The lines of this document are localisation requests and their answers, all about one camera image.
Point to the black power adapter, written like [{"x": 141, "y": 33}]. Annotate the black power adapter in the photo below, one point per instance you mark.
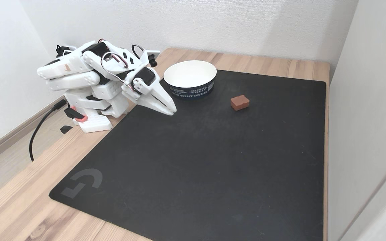
[{"x": 60, "y": 50}]

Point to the white paper bowl navy band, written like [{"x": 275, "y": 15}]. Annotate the white paper bowl navy band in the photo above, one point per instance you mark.
[{"x": 189, "y": 75}]

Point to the small gripper camera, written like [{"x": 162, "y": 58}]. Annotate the small gripper camera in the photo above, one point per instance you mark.
[{"x": 152, "y": 57}]

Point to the black orange table clamp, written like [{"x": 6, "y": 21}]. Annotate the black orange table clamp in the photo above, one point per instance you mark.
[{"x": 75, "y": 113}]

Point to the brown block toy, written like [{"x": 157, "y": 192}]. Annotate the brown block toy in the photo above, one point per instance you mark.
[{"x": 240, "y": 102}]

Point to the black desk mat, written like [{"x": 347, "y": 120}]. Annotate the black desk mat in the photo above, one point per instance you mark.
[{"x": 213, "y": 157}]

